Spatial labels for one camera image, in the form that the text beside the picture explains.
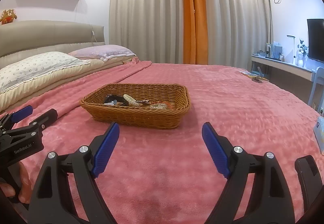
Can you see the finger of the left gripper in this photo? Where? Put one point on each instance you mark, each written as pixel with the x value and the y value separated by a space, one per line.
pixel 21 114
pixel 42 122

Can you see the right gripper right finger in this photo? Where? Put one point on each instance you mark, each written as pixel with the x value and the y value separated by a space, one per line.
pixel 270 200

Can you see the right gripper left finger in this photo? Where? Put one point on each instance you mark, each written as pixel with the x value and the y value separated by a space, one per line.
pixel 66 191

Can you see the black wristwatch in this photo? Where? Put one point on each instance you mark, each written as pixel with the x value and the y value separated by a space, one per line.
pixel 115 100

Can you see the beige quilt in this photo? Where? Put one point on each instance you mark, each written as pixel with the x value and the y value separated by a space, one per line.
pixel 27 90

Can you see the white floral pillow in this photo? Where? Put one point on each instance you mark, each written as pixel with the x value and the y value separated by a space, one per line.
pixel 37 66

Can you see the beige padded headboard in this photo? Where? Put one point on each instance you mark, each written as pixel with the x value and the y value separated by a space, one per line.
pixel 22 39

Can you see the lilac pillow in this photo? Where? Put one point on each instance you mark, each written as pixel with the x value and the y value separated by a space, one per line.
pixel 103 52

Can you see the orange plush toy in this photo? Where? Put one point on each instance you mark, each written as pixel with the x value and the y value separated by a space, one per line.
pixel 8 16

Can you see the brown wicker basket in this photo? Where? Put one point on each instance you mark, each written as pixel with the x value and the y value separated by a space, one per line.
pixel 156 106

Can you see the white desk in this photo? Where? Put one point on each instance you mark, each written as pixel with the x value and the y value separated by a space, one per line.
pixel 286 76

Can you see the light blue chair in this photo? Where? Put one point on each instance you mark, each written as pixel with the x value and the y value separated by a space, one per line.
pixel 318 79

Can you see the white desk lamp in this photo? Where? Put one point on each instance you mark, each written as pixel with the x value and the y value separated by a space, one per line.
pixel 292 51

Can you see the white vase with flowers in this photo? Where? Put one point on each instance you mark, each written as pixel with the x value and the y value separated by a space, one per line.
pixel 302 53

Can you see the grey curtains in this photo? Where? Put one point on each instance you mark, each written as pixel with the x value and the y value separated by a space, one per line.
pixel 153 29

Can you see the black television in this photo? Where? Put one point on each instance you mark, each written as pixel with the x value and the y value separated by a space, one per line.
pixel 316 39

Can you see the orange curtain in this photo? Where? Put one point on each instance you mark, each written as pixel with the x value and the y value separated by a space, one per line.
pixel 195 32

